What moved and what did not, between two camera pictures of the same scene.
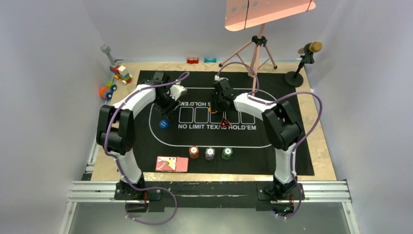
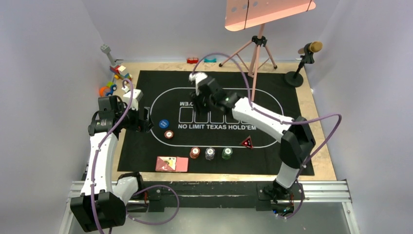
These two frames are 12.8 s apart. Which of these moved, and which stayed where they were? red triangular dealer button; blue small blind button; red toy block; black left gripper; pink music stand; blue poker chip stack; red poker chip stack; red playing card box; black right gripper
Moved: red triangular dealer button; black right gripper; black left gripper
Stayed: blue small blind button; red toy block; red playing card box; red poker chip stack; blue poker chip stack; pink music stand
